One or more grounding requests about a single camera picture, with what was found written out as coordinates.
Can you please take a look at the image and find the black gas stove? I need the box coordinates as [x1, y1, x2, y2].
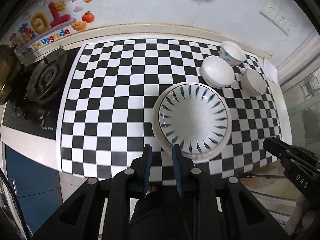
[1, 47, 80, 140]

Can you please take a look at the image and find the white wall socket strip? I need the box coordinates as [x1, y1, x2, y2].
[260, 0, 295, 36]

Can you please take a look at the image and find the white paper tissue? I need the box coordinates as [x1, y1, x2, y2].
[263, 59, 278, 84]

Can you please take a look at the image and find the plain white bowl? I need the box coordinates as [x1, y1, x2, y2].
[201, 56, 235, 88]

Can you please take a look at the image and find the plain white plate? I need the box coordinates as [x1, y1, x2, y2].
[151, 81, 233, 161]

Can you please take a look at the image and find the colourful wall sticker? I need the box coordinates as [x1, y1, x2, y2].
[2, 0, 95, 58]

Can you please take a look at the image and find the white bowl blue pattern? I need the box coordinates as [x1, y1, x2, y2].
[219, 41, 246, 67]

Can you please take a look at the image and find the blue leaf pattern plate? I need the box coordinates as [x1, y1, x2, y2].
[157, 82, 232, 155]

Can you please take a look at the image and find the black white checkered mat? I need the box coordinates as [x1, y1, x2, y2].
[56, 38, 281, 186]

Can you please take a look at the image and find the white bowl gold rim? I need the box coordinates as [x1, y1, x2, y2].
[241, 68, 267, 97]

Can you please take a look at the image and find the stainless steel steamer pot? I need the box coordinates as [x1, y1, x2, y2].
[0, 44, 22, 105]

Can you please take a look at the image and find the blue kitchen cabinet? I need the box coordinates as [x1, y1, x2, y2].
[5, 146, 63, 233]

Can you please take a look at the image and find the glass sliding door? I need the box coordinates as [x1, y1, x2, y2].
[284, 69, 319, 156]

